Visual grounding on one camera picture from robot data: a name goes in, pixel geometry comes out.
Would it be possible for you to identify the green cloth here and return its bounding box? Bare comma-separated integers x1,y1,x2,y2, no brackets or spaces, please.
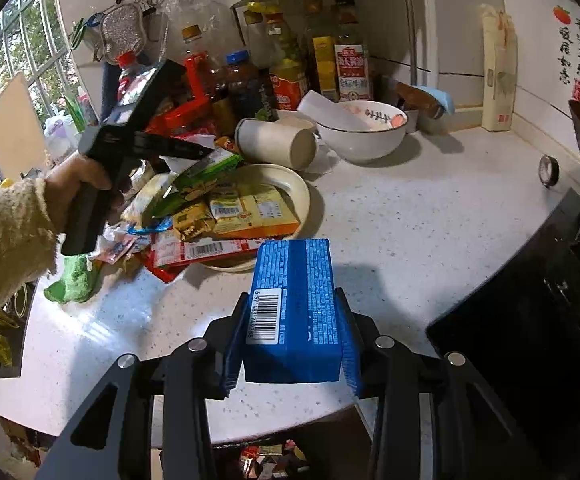
43,254,104,305

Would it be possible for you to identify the red handled jug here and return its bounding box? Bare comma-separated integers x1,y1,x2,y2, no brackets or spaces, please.
184,52,213,107

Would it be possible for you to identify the white ceramic bowl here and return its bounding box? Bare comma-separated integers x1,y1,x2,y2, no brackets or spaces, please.
314,101,409,164

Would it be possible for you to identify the small round black dial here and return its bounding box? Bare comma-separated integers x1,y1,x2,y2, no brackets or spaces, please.
538,154,561,188

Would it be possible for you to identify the blue cardboard box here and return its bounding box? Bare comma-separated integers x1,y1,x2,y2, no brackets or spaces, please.
241,238,344,384

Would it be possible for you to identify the yellow cap oil bottle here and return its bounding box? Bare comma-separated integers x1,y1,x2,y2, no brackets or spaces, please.
264,12,309,112

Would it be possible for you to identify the yellow label bottle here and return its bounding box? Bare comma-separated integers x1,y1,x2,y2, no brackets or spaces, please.
304,0,341,104

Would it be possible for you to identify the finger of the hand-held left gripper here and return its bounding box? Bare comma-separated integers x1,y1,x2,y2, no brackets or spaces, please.
137,131,217,161

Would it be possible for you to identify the white plate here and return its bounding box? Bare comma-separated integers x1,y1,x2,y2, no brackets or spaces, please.
189,162,311,274

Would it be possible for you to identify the white paper cup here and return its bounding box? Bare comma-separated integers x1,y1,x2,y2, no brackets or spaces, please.
234,117,319,172

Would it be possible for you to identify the beige cutting board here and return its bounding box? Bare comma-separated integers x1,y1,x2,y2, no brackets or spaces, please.
0,70,37,172

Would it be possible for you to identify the green snack wrapper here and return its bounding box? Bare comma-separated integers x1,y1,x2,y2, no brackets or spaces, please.
141,152,244,222

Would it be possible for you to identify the person's left hand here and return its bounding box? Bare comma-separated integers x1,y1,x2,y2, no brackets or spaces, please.
44,152,127,237

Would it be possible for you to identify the beige paper packet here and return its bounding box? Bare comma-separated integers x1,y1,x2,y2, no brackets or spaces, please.
478,3,519,133

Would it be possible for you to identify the soy sauce bottle white label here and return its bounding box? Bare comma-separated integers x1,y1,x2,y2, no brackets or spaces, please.
333,0,374,104

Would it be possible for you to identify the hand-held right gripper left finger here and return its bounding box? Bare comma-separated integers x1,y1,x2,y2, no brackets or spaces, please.
35,290,251,480

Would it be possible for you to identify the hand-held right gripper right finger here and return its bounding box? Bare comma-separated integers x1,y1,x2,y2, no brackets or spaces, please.
335,287,538,480

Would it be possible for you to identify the white plastic bag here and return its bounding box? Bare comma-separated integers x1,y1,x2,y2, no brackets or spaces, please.
44,114,79,162

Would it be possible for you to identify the white ceramic spoon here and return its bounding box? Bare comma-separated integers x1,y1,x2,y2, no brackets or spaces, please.
296,90,351,122

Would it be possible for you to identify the grey scrubbing pad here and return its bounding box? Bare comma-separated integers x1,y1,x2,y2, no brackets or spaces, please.
100,3,147,64

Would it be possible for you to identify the orange wrapped package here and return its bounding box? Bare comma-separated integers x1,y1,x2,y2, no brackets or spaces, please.
212,209,302,240

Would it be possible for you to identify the clear hanging plastic bag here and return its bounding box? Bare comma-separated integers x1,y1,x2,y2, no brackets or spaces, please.
139,0,231,62

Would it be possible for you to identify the dark bottle blue cap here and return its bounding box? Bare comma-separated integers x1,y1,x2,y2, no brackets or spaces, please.
225,50,264,122

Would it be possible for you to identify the gold patterned wrapper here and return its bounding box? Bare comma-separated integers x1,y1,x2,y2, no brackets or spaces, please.
172,204,217,244

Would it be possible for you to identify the red snack wrapper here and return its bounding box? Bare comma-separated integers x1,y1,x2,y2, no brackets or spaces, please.
148,237,267,282

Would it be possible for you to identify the steel sink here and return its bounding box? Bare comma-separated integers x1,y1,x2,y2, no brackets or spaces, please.
0,282,35,380

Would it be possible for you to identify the pale yellow plastic bag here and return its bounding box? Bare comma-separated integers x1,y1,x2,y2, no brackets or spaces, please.
119,172,177,227

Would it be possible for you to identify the black stove top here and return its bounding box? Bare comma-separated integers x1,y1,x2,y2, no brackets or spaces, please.
426,186,580,463

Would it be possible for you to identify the yellow noodle packet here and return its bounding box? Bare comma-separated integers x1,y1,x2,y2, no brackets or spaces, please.
207,182,297,227

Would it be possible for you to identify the window with metal bars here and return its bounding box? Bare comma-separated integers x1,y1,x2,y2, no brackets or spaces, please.
0,0,87,197

